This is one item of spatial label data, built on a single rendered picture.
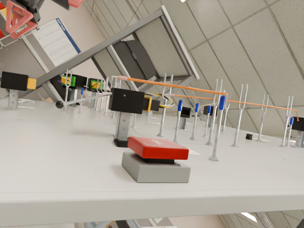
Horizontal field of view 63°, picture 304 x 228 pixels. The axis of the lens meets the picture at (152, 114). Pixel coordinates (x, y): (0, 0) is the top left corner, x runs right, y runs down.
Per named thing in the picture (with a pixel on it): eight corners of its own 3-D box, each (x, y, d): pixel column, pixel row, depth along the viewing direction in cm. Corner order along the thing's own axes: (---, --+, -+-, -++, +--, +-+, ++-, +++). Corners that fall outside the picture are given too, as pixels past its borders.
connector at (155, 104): (130, 106, 47) (131, 96, 47) (153, 110, 49) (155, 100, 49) (135, 107, 44) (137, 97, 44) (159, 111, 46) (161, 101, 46)
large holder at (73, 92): (92, 107, 125) (95, 79, 125) (73, 107, 108) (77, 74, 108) (80, 106, 127) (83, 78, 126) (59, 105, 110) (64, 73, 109)
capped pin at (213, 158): (206, 159, 38) (216, 89, 37) (212, 158, 39) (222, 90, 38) (214, 161, 37) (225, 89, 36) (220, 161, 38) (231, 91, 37)
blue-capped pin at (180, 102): (169, 143, 48) (176, 99, 48) (176, 143, 49) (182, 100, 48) (172, 144, 47) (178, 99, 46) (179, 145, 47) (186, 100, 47)
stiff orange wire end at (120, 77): (111, 78, 35) (111, 74, 35) (224, 96, 38) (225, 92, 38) (111, 78, 33) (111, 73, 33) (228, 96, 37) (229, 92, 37)
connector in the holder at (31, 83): (27, 88, 71) (29, 78, 71) (35, 89, 72) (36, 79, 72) (26, 88, 67) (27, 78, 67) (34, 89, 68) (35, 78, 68)
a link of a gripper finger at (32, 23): (25, 46, 76) (40, 20, 77) (21, 39, 69) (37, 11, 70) (2, 34, 74) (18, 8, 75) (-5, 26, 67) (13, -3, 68)
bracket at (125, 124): (112, 135, 48) (116, 109, 47) (125, 136, 48) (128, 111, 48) (116, 140, 43) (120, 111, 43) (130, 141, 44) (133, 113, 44)
